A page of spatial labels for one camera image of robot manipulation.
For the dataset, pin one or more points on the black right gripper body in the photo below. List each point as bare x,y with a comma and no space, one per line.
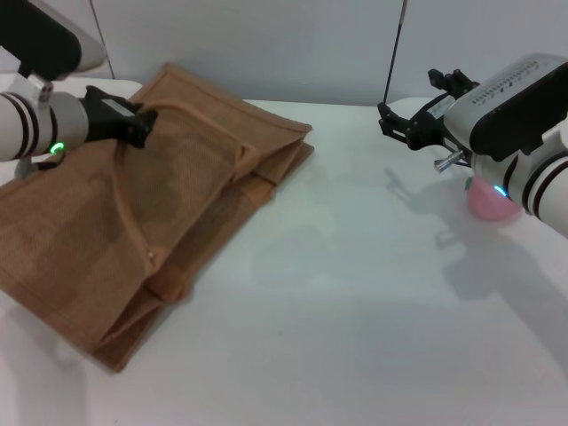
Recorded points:
437,124

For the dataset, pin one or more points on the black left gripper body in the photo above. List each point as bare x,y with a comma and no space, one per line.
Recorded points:
106,117

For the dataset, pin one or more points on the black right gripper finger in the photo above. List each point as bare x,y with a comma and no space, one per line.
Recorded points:
399,128
455,81

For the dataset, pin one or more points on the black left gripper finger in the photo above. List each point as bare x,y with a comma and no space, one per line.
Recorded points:
147,119
139,136

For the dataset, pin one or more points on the pink peach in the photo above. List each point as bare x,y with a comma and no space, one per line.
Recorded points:
488,206

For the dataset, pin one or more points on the brown jute handbag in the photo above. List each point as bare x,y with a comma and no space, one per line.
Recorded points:
89,231

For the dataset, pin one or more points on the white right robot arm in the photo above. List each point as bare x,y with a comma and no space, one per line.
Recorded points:
546,191

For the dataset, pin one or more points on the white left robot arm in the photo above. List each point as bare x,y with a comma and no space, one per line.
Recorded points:
35,128

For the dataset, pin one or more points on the silver right gripper thumbscrew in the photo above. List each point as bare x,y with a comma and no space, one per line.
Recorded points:
448,162

